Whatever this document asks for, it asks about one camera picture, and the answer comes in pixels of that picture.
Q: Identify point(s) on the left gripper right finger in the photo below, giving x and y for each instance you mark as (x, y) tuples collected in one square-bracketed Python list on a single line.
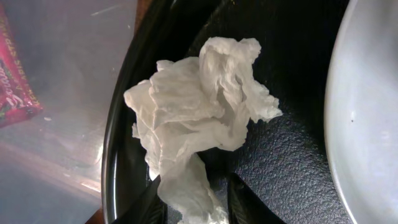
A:
[(245, 207)]

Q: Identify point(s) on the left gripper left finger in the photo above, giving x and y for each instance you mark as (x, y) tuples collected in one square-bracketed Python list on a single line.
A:
[(147, 209)]

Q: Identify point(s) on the white tissue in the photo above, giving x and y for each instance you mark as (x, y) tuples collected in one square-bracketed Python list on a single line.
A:
[(193, 105)]

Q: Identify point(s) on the red snack wrapper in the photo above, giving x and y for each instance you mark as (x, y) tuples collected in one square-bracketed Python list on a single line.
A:
[(18, 102)]

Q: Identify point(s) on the round black tray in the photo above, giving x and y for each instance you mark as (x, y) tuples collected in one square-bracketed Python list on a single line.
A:
[(283, 161)]

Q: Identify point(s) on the clear plastic bin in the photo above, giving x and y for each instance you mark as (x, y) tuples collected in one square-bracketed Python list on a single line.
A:
[(72, 52)]

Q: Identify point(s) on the grey plate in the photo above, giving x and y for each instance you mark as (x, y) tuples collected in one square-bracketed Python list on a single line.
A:
[(361, 111)]

